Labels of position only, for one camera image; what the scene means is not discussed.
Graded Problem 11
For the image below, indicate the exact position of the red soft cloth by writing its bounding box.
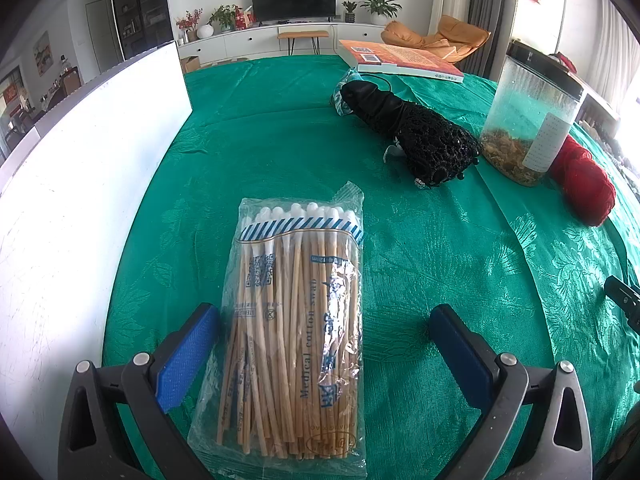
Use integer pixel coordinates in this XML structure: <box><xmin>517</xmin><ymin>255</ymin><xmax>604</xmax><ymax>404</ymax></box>
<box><xmin>548</xmin><ymin>136</ymin><xmax>616</xmax><ymax>226</ymax></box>

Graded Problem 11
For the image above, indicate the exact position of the bag of cotton swabs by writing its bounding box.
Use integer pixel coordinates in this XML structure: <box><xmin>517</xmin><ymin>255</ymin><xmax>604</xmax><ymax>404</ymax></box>
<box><xmin>188</xmin><ymin>183</ymin><xmax>367</xmax><ymax>479</ymax></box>

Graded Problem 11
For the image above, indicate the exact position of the white cardboard storage box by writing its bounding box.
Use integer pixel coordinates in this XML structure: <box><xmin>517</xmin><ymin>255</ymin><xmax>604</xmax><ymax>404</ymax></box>
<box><xmin>1</xmin><ymin>43</ymin><xmax>192</xmax><ymax>479</ymax></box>

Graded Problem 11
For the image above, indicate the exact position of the black beaded mesh cloth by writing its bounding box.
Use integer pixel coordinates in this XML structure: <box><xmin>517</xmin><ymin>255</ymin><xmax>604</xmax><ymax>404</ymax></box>
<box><xmin>340</xmin><ymin>80</ymin><xmax>480</xmax><ymax>188</ymax></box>

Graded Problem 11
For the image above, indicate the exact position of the green satin tablecloth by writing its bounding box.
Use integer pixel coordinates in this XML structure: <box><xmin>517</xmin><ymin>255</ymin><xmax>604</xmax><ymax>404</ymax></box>
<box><xmin>103</xmin><ymin>55</ymin><xmax>639</xmax><ymax>479</ymax></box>

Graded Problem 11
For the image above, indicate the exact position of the clear jar black lid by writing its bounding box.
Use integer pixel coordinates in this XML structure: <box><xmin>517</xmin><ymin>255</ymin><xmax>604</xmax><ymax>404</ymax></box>
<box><xmin>480</xmin><ymin>40</ymin><xmax>584</xmax><ymax>186</ymax></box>

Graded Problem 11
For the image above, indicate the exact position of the orange lounge chair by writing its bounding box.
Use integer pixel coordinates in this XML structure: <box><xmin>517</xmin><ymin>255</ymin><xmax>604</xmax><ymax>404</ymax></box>
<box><xmin>381</xmin><ymin>14</ymin><xmax>490</xmax><ymax>64</ymax></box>

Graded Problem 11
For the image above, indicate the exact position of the cardboard box on floor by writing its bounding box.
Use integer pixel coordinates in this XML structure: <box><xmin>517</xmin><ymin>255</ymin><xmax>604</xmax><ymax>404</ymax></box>
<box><xmin>180</xmin><ymin>56</ymin><xmax>201</xmax><ymax>74</ymax></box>

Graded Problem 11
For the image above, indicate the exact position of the grey curtain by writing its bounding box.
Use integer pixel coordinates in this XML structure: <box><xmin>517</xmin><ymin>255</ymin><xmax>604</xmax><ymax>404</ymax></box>
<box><xmin>465</xmin><ymin>0</ymin><xmax>516</xmax><ymax>81</ymax></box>

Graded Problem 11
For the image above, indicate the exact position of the orange book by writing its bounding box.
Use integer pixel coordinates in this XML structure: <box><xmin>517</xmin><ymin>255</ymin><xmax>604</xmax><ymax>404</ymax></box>
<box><xmin>337</xmin><ymin>40</ymin><xmax>464</xmax><ymax>82</ymax></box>

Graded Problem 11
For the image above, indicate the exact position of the white tv cabinet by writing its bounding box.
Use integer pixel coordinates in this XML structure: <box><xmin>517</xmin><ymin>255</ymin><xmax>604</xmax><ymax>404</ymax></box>
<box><xmin>178</xmin><ymin>22</ymin><xmax>384</xmax><ymax>65</ymax></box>

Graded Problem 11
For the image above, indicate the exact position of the red flower vase arrangement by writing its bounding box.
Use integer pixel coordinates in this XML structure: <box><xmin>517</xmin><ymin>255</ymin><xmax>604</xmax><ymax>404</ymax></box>
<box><xmin>176</xmin><ymin>8</ymin><xmax>203</xmax><ymax>42</ymax></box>

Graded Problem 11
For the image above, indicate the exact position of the dark display cabinet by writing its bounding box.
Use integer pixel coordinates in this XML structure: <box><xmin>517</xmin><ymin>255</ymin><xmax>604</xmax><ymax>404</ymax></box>
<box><xmin>111</xmin><ymin>0</ymin><xmax>172</xmax><ymax>60</ymax></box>

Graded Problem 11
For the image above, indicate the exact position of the potted green plant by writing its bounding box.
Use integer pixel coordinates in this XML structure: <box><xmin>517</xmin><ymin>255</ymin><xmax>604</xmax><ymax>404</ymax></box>
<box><xmin>360</xmin><ymin>0</ymin><xmax>402</xmax><ymax>26</ymax></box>

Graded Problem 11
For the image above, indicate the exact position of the small wooden bench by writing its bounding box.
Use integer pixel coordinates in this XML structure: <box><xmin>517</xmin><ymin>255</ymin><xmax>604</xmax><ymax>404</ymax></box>
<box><xmin>278</xmin><ymin>30</ymin><xmax>330</xmax><ymax>55</ymax></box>

